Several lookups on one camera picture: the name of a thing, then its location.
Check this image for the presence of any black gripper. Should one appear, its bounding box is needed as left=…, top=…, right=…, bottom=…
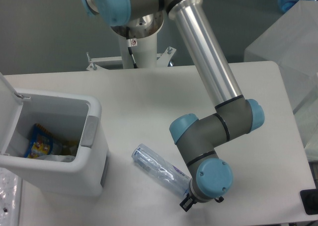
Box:
left=179, top=180, right=224, bottom=212

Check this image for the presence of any clear plastic bottle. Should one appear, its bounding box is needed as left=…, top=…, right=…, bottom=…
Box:
left=131, top=144, right=191, bottom=199

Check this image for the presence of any white paper wrapper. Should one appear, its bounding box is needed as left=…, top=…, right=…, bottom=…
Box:
left=36, top=154, right=76, bottom=162

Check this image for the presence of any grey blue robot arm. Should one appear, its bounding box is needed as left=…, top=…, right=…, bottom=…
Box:
left=81, top=0, right=264, bottom=211

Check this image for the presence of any white trash can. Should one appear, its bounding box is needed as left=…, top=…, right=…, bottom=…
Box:
left=0, top=87, right=108, bottom=196

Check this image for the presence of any white trash can lid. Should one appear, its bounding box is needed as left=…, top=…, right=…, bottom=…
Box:
left=0, top=75, right=30, bottom=156

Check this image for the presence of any black device at edge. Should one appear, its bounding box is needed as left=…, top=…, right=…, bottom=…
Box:
left=300, top=189, right=318, bottom=215

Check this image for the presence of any blue yellow snack wrapper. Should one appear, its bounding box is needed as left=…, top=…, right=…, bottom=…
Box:
left=23, top=124, right=63, bottom=158

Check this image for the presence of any clear plastic sheet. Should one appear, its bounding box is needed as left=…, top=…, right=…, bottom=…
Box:
left=0, top=168, right=22, bottom=226

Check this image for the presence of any translucent plastic box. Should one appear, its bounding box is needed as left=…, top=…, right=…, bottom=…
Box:
left=244, top=0, right=318, bottom=149

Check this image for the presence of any white pedestal base frame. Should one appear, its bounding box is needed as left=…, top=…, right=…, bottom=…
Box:
left=86, top=46, right=177, bottom=71

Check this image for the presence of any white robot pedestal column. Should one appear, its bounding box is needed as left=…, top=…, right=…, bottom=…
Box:
left=118, top=34, right=157, bottom=69

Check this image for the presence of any black cable on pedestal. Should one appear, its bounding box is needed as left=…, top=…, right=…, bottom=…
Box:
left=125, top=26, right=138, bottom=69

